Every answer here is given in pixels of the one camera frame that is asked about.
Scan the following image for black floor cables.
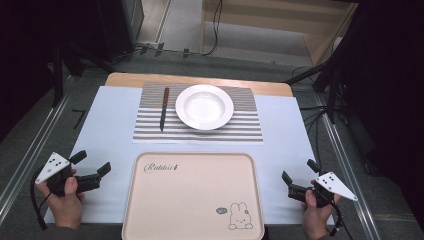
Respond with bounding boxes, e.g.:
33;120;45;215
298;104;329;164

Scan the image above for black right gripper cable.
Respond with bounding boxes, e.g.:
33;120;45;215
328;199;355;240

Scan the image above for person's left hand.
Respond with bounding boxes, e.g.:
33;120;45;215
35;168;86;232

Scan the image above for white round plate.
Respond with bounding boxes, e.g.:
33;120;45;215
174;83;235;132

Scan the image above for person's right hand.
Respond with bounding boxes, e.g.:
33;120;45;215
301;179;342;240

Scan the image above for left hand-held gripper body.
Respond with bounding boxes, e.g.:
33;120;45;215
35;151;85;198

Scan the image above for grey striped placemat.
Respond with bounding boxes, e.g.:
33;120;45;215
132;81;264;145

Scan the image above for white table cover sheet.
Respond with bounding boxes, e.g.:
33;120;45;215
44;85;336;226

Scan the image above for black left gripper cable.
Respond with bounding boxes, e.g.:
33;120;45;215
29;166;53;232

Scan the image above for black hanging cable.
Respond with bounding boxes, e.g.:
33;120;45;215
201;0;224;57

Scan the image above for knife with brown handle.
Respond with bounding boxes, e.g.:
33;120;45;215
159;86;171;133

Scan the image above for black metal stand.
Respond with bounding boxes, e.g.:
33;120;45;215
284;46;354;125
46;29;116;108

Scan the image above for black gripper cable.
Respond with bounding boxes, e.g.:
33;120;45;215
29;166;53;232
328;199;355;240

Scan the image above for metal floor rail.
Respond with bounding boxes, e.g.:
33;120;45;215
0;75;75;218
313;93;382;240

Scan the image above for light wooden shelf unit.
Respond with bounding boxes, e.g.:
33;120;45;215
199;0;360;68

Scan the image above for wooden table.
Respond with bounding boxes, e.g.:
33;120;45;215
104;72;294;98

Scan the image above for dark cabinet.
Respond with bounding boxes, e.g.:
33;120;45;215
96;0;145;64

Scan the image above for beige tray with rabbit print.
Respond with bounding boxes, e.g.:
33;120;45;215
121;152;266;240

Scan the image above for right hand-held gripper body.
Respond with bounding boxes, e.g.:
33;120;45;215
311;171;359;209

